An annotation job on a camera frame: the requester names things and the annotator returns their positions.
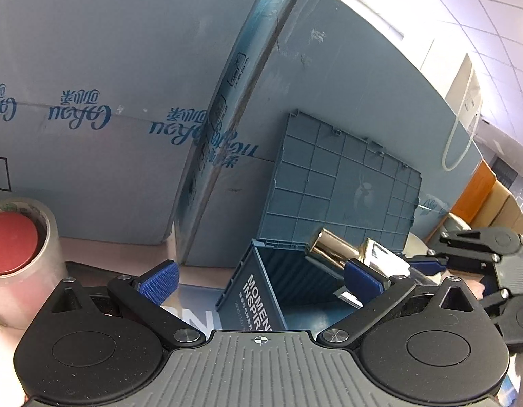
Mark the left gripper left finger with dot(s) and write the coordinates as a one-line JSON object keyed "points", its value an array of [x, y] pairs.
{"points": [[72, 354]]}

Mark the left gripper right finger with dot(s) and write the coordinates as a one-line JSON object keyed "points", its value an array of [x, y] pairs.
{"points": [[423, 344]]}

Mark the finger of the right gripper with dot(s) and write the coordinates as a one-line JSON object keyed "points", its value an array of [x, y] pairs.
{"points": [[428, 263]]}

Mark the gold perfume bottle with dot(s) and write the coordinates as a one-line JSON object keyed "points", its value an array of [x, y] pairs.
{"points": [[328, 250]]}

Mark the grey white travel mug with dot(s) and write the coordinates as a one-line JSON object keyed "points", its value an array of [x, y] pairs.
{"points": [[451, 223]]}

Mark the orange cardboard box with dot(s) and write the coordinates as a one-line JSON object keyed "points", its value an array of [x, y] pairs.
{"points": [[475, 193]]}

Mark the brown cardboard box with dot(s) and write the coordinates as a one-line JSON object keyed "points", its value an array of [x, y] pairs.
{"points": [[500, 209]]}

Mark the clear packing tape roll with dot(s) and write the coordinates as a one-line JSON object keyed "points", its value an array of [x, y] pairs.
{"points": [[31, 260]]}

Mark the red round lid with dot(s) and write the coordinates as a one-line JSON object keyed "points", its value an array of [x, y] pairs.
{"points": [[18, 241]]}

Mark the blue plastic storage crate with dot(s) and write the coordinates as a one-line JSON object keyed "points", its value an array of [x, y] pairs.
{"points": [[323, 178]]}

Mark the white paper shopping bag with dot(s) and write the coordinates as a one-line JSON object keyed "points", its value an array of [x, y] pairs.
{"points": [[464, 98]]}

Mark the right blue cardboard box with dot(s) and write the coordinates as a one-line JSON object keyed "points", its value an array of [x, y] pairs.
{"points": [[321, 58]]}

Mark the blue cardboard box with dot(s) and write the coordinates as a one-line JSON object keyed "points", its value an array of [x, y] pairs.
{"points": [[100, 103], [321, 58]]}

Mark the left blue cardboard box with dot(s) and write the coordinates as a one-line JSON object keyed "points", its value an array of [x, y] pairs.
{"points": [[100, 103]]}

